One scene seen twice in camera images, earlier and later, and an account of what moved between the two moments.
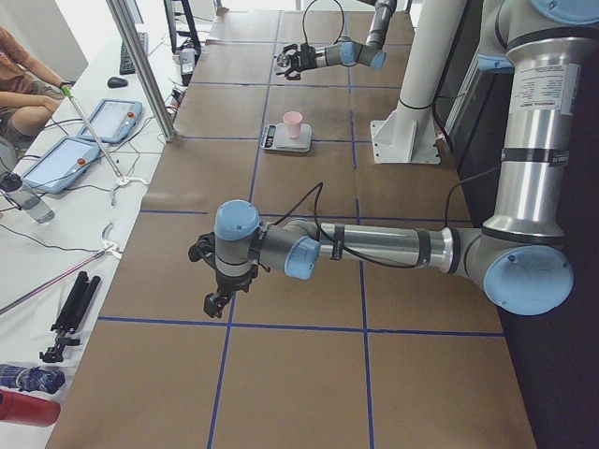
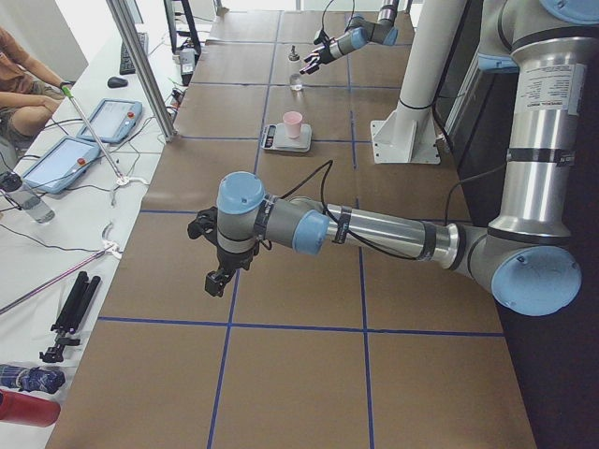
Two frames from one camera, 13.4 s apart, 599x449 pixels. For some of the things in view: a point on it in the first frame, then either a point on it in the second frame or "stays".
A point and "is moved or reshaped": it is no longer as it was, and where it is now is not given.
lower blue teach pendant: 61,165 stays
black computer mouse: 116,82 stays
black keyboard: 126,66 stays
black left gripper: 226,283 to 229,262
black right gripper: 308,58 to 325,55
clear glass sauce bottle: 283,63 is moved or reshaped
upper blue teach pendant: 113,121 stays
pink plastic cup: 293,123 stays
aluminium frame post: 143,67 stays
